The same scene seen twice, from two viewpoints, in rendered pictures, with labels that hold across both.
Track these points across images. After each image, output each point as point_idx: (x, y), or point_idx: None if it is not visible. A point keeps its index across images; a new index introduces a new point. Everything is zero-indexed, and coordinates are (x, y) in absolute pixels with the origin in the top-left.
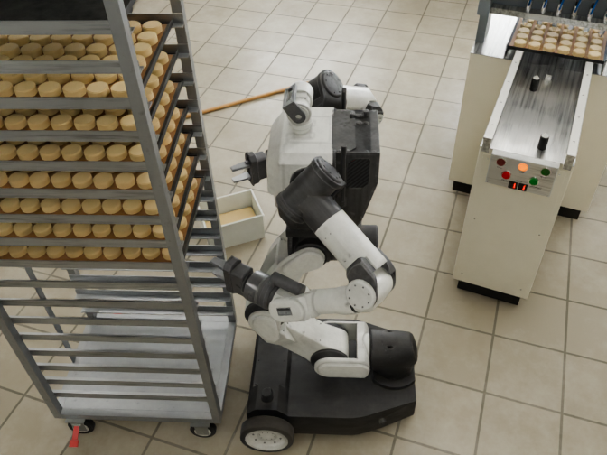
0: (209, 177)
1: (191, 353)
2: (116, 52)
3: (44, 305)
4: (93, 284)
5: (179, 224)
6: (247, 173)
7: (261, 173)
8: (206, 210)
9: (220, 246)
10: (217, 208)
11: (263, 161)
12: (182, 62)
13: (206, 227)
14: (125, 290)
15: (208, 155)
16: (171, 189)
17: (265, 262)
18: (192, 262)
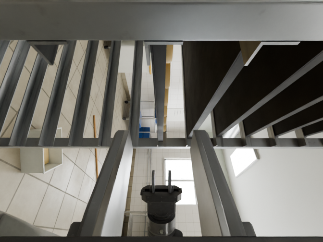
0: (158, 145)
1: None
2: None
3: None
4: None
5: (229, 79)
6: (155, 187)
7: (156, 205)
8: (109, 135)
9: (51, 144)
10: (108, 147)
11: (173, 208)
12: (288, 139)
13: (83, 132)
14: (10, 41)
15: (181, 147)
16: (265, 88)
17: (26, 227)
18: (33, 110)
